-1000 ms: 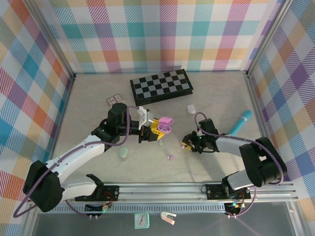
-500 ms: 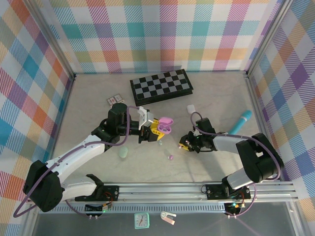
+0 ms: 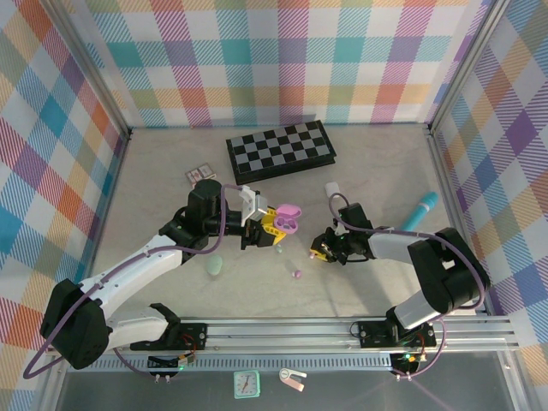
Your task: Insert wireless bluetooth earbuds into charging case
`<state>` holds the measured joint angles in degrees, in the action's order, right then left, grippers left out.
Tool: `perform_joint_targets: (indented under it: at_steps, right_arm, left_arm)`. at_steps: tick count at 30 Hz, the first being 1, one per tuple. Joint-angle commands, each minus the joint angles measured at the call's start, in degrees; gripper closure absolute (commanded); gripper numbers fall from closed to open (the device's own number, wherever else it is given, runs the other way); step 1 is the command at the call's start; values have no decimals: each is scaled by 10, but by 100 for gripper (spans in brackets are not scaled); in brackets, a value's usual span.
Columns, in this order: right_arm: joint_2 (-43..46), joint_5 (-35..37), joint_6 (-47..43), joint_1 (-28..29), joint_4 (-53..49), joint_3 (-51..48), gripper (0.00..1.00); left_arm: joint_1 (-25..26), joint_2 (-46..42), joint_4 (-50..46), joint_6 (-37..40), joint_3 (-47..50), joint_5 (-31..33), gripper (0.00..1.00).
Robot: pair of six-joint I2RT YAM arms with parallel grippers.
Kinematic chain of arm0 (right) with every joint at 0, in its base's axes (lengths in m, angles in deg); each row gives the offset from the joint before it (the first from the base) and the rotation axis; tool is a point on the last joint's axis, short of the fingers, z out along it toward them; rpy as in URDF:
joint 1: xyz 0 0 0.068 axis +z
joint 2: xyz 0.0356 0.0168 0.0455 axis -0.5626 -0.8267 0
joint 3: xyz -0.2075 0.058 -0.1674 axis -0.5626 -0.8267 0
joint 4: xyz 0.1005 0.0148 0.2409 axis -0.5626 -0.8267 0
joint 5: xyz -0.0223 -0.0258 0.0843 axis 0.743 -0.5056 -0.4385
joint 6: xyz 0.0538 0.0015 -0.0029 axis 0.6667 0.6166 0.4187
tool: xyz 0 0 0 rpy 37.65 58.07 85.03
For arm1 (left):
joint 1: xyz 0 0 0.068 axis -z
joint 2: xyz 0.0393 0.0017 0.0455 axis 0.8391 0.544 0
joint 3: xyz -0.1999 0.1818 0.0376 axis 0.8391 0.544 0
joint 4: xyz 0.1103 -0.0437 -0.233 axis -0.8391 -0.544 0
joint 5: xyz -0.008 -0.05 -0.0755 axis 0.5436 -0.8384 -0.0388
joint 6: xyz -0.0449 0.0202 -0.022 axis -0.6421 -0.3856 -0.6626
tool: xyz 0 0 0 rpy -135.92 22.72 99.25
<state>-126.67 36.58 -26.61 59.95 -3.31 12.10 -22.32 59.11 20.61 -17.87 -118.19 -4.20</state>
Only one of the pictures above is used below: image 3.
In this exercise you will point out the purple earbud charging case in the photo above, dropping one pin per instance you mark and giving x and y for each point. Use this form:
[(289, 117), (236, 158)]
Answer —
[(287, 220)]

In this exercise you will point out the white earbud charging case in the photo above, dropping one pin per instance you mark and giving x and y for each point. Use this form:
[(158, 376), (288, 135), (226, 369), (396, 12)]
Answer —
[(332, 188)]

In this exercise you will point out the green earbud charging case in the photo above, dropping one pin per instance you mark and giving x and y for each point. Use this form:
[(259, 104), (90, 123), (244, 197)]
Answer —
[(214, 265)]

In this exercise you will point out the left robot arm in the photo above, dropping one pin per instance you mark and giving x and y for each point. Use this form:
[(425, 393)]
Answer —
[(128, 269)]

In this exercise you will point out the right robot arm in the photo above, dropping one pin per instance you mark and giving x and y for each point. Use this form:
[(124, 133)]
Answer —
[(436, 274)]

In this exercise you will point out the small playing card box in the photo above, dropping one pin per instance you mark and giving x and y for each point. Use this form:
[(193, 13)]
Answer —
[(200, 173)]

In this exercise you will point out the black folding chessboard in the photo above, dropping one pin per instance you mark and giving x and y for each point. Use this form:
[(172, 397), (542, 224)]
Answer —
[(278, 145)]

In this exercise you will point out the teal cylindrical device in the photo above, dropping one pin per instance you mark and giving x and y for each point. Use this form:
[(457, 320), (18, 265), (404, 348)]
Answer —
[(421, 210)]

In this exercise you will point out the perforated metal strip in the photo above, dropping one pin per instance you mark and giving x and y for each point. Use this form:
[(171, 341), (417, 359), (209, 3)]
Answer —
[(257, 364)]

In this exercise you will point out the white and pink clip tool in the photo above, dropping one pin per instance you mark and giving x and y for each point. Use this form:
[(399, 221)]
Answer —
[(291, 379)]

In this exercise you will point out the teal square clock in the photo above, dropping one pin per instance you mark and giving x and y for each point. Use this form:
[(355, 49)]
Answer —
[(246, 384)]

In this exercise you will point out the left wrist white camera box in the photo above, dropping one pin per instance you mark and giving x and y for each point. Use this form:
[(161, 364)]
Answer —
[(252, 205)]

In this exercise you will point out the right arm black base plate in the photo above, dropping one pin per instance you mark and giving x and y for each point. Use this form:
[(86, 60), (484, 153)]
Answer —
[(372, 334)]

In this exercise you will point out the aluminium frame side bar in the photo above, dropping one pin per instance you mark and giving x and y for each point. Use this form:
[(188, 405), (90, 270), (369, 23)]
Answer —
[(445, 180), (112, 184)]

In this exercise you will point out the aluminium mounting rail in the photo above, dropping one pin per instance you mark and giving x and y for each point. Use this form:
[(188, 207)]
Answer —
[(278, 334)]

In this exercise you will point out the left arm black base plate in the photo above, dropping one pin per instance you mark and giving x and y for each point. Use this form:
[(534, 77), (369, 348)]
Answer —
[(192, 336)]

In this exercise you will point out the aluminium frame post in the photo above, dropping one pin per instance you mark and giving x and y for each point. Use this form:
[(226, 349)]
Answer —
[(100, 81), (464, 64)]

